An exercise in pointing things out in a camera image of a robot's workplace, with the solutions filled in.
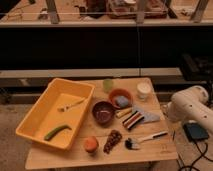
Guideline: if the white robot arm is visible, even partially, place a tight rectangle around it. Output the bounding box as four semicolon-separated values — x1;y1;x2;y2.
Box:
166;85;213;134

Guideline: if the yellow plastic bin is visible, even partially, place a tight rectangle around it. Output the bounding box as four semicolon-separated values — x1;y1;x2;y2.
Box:
16;78;94;150

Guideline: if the brown grape bunch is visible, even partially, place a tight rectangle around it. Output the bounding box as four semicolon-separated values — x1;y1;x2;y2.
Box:
103;130;122;154

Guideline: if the orange fruit toy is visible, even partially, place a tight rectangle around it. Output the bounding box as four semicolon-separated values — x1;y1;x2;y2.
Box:
84;136;99;153

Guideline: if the black box device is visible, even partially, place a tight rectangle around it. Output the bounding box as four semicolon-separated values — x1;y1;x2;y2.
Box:
183;123;209;141

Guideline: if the grey blue cloth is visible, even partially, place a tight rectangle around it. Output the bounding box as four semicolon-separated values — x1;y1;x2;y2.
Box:
133;106;160;124

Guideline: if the dark brown bowl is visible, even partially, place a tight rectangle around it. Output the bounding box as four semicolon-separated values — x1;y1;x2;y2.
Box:
92;101;115;126

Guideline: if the orange bowl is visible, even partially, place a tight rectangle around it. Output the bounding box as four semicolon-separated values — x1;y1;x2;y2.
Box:
108;88;133;109

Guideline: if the blue sponge block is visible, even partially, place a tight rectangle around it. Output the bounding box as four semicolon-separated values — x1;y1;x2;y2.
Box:
115;96;129;108

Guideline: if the white handled black brush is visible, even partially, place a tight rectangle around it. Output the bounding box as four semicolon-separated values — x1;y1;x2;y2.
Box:
124;131;168;150

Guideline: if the wooden table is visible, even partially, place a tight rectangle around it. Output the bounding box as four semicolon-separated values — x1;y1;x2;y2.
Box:
25;78;177;170

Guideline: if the small green cup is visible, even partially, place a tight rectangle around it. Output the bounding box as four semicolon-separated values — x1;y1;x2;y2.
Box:
103;79;113;93

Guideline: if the white paper cup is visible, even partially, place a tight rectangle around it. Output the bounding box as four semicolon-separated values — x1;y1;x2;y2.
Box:
137;83;151;100

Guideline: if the green chili pepper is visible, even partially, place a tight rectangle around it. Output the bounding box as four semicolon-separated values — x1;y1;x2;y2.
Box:
44;125;72;141

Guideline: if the striped eraser block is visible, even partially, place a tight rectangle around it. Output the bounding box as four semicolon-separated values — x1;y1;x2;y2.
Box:
122;111;144;130

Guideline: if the black cable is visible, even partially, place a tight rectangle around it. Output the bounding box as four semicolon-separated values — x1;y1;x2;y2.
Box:
172;130;213;171

